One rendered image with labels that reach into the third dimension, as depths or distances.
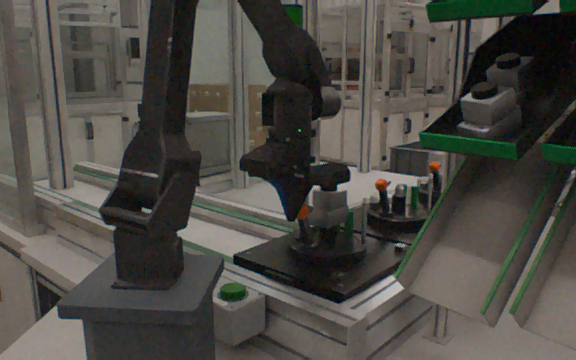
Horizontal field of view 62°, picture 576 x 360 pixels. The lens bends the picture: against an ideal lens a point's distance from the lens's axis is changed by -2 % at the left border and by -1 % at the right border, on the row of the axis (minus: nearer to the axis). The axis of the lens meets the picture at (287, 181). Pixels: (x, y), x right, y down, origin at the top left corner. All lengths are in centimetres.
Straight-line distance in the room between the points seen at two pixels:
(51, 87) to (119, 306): 122
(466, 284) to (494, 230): 9
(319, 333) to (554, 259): 32
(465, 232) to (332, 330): 23
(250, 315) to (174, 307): 25
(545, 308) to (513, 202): 15
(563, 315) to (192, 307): 42
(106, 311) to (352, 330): 32
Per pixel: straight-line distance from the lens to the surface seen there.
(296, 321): 74
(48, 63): 167
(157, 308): 51
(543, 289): 68
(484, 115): 62
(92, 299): 55
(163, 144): 53
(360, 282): 77
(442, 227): 74
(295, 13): 102
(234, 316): 72
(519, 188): 74
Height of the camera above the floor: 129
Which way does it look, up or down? 13 degrees down
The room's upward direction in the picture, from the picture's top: straight up
